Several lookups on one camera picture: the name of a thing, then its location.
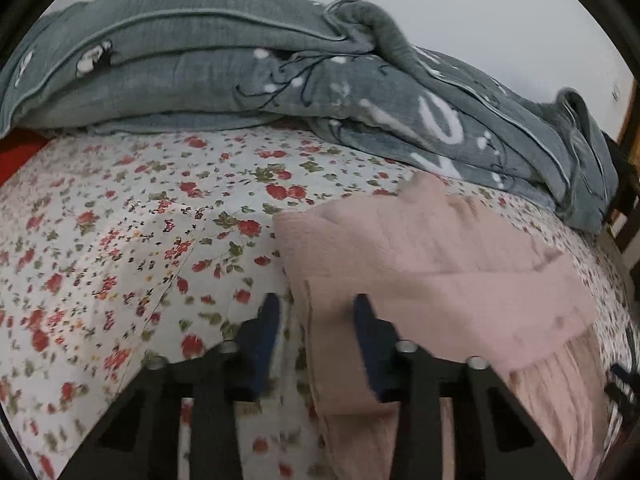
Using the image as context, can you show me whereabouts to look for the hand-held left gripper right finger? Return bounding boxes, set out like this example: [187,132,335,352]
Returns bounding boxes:
[352,293,576,480]

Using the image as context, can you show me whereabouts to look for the black clothing pile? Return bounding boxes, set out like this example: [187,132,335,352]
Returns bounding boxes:
[602,132,640,306]

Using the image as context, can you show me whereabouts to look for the wooden door frame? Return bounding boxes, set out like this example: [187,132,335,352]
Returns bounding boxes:
[617,77,640,148]

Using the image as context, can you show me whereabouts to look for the red pillow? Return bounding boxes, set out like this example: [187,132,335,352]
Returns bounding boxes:
[0,129,50,187]

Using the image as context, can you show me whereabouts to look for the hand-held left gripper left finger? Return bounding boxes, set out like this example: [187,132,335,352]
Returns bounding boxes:
[62,292,283,480]

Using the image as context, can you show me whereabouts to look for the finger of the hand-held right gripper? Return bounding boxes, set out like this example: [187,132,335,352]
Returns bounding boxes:
[603,362,640,428]

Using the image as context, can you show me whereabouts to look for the pink knit sweater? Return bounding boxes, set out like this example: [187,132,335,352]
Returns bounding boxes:
[274,172,613,480]

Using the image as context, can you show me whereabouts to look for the grey printed blanket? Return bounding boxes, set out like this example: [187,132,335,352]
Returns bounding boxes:
[0,0,621,234]

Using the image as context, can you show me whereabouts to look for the floral bed sheet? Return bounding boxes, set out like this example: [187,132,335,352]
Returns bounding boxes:
[0,127,640,480]

